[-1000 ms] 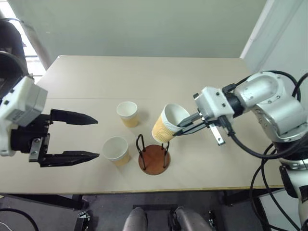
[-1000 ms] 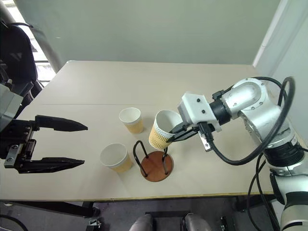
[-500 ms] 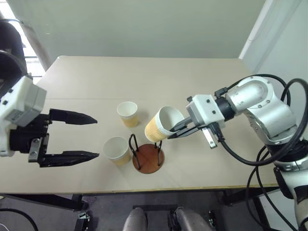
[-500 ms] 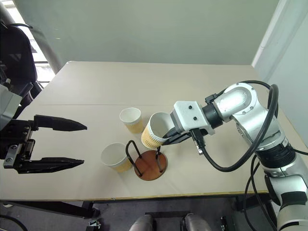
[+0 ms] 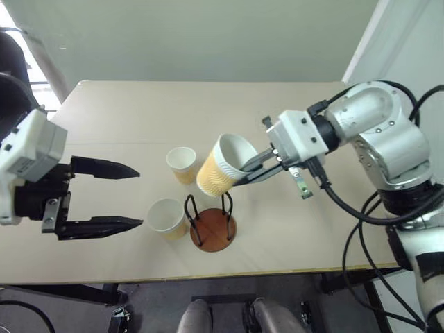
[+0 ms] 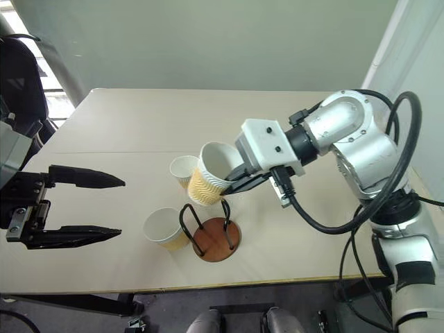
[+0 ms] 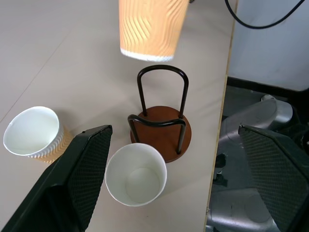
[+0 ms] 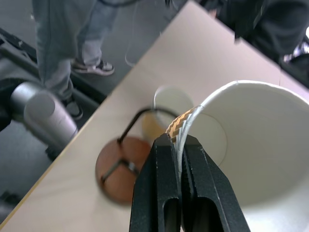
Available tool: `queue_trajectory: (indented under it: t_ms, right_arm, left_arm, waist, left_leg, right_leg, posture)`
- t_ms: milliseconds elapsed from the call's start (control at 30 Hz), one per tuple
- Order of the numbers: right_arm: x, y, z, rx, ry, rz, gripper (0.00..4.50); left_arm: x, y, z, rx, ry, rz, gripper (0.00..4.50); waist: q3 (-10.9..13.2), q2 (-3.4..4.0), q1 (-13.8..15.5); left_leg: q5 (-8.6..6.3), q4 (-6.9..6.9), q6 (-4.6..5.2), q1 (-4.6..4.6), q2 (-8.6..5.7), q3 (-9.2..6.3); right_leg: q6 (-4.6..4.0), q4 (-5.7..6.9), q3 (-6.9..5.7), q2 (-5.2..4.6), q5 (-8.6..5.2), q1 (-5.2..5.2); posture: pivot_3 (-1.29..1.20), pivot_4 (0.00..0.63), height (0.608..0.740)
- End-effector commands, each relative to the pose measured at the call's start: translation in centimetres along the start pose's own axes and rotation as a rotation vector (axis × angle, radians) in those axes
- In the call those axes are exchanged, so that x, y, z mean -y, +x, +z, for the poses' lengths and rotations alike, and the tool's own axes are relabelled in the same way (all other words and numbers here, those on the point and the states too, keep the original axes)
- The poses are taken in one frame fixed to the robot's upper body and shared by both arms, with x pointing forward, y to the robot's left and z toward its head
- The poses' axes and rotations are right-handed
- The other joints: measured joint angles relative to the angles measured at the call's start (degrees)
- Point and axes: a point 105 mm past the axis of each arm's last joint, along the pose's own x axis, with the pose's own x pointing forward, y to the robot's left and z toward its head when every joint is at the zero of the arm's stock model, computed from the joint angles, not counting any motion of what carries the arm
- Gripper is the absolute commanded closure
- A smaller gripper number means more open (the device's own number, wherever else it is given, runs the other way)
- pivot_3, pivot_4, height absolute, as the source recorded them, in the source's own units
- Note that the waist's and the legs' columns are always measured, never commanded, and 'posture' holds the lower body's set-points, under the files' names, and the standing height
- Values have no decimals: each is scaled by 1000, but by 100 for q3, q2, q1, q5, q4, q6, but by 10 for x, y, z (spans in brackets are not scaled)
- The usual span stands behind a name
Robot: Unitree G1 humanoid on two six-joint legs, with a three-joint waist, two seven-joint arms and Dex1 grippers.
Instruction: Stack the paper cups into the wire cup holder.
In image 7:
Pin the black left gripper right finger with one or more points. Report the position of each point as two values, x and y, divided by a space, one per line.
275 169

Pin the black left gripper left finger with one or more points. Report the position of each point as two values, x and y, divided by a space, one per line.
72 178

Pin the orange ripple paper cup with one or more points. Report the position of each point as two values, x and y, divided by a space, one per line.
149 29
31 133

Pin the white paper cup in holder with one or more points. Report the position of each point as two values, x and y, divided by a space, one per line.
136 174

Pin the silver robot body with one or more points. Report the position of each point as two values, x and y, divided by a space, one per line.
241 169

